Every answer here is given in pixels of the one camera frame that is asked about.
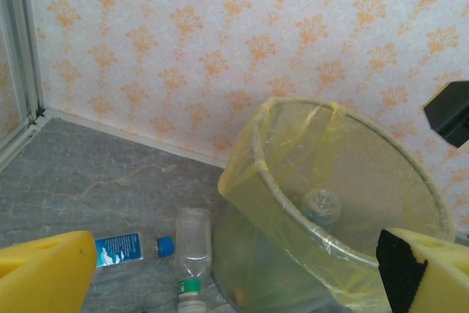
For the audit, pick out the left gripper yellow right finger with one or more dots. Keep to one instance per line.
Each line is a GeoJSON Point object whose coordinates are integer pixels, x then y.
{"type": "Point", "coordinates": [443, 280]}

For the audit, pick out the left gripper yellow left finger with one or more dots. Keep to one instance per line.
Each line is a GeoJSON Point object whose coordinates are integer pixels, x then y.
{"type": "Point", "coordinates": [44, 272]}

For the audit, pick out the blue label blue cap bottle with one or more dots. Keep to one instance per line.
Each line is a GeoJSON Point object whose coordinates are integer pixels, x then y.
{"type": "Point", "coordinates": [121, 249]}

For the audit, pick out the clear plastic bottle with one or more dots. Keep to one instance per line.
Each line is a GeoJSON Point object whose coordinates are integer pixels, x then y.
{"type": "Point", "coordinates": [321, 205]}

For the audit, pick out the clear bottle green white label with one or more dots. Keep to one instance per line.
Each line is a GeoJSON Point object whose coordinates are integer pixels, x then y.
{"type": "Point", "coordinates": [194, 239]}

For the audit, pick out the round mesh waste bin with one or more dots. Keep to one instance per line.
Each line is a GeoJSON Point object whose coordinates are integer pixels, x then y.
{"type": "Point", "coordinates": [256, 272]}

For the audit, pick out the mesh bin with plastic liner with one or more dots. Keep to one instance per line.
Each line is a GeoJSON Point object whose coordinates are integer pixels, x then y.
{"type": "Point", "coordinates": [256, 181]}

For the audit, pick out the aluminium table edge rail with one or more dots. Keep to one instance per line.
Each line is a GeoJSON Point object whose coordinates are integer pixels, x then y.
{"type": "Point", "coordinates": [14, 148]}

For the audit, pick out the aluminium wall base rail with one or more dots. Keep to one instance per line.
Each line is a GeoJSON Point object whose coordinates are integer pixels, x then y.
{"type": "Point", "coordinates": [128, 137]}

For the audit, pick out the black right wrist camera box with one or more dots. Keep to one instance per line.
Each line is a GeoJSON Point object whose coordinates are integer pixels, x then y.
{"type": "Point", "coordinates": [450, 115]}

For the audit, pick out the aluminium frame post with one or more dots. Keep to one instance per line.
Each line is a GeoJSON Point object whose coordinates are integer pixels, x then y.
{"type": "Point", "coordinates": [22, 34]}

